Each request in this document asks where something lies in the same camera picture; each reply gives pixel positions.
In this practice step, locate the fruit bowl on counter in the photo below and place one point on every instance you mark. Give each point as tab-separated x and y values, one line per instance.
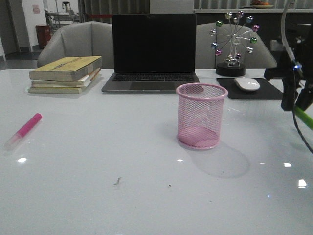
261	4

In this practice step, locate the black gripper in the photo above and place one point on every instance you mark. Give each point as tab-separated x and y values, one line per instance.
300	39

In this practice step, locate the green highlighter pen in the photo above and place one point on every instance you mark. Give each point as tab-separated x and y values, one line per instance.
305	118

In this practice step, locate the ferris wheel desk ornament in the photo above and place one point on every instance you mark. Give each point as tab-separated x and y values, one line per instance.
232	41

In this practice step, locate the grey chair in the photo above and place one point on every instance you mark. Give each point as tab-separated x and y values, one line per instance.
82	39
211	50

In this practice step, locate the left grey chair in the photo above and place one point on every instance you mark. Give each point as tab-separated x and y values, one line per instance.
82	39

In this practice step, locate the right grey chair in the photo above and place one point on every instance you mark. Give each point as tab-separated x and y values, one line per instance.
211	50

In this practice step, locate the top yellow book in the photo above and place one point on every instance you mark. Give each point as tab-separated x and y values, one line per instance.
67	68

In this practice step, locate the white computer mouse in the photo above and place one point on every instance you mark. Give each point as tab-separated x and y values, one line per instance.
247	84

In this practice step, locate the pink mesh pen holder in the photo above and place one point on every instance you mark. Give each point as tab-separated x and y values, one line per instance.
200	109

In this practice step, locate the bottom yellow book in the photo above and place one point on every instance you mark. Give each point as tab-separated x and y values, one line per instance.
60	90

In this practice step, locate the pink highlighter pen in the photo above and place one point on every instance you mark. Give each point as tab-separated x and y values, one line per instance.
22	132

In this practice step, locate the black mouse pad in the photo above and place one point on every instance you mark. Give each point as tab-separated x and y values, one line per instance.
266	91

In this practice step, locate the red trash bin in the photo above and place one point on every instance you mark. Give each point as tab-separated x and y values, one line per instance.
43	35

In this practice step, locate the grey open laptop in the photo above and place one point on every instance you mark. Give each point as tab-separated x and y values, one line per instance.
152	52

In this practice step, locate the middle yellow book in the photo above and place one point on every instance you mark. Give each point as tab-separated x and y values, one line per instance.
81	83

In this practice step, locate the yellow book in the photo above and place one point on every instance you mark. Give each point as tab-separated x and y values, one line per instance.
60	90
67	68
81	83

